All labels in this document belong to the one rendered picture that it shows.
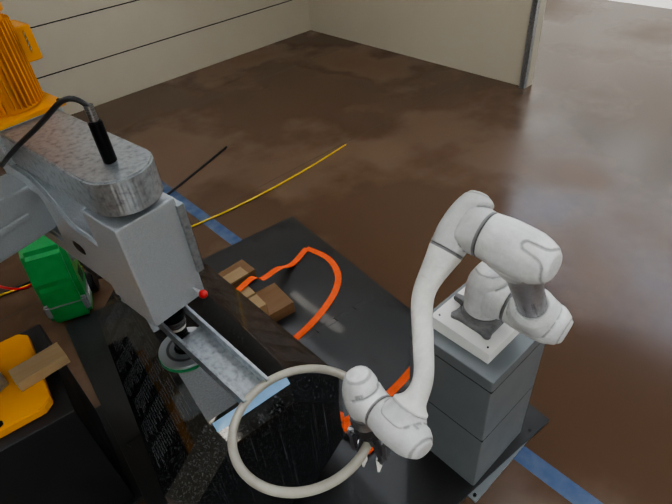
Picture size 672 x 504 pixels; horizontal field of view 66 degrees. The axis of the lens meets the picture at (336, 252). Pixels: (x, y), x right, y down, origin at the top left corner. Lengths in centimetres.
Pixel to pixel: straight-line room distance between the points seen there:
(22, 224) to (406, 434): 159
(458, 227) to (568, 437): 174
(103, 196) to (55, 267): 210
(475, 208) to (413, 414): 56
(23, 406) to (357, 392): 142
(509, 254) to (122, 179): 106
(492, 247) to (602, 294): 236
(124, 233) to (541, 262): 117
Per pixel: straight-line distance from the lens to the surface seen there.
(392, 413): 139
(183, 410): 209
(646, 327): 357
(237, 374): 194
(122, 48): 713
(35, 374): 242
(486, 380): 204
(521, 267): 135
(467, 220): 140
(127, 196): 160
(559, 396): 307
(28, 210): 226
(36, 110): 215
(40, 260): 368
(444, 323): 211
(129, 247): 169
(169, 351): 219
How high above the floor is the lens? 241
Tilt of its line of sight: 40 degrees down
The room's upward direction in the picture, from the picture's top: 6 degrees counter-clockwise
